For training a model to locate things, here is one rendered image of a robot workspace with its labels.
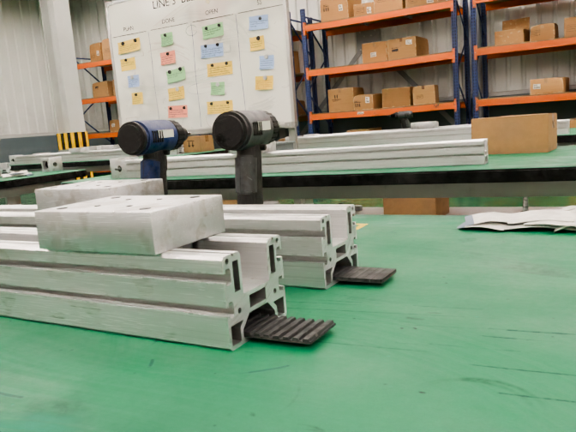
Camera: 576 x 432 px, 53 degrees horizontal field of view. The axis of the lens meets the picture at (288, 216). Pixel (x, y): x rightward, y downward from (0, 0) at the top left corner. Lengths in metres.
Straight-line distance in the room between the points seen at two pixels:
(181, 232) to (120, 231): 0.06
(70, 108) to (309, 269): 8.62
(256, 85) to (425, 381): 3.50
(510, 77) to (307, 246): 10.48
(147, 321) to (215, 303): 0.09
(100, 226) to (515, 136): 2.13
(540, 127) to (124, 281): 2.12
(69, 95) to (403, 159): 7.48
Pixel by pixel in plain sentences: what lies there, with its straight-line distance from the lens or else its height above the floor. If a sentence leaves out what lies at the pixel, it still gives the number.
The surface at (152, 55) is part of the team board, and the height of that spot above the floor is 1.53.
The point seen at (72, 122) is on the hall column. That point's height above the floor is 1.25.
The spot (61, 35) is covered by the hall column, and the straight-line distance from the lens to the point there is 9.33.
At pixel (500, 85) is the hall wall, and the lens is 11.09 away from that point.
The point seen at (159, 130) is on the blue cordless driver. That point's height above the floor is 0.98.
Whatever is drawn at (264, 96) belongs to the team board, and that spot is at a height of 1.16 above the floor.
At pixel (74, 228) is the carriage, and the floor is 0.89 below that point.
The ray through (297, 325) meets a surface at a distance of 0.55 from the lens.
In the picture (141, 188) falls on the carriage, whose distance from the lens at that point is 0.89.
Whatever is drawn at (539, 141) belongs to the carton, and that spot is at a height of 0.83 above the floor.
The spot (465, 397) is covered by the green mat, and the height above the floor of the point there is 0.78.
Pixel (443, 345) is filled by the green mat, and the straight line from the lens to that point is 0.51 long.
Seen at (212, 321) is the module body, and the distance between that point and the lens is 0.52.
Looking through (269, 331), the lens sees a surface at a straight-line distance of 0.54.
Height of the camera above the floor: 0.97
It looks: 9 degrees down
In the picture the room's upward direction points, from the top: 5 degrees counter-clockwise
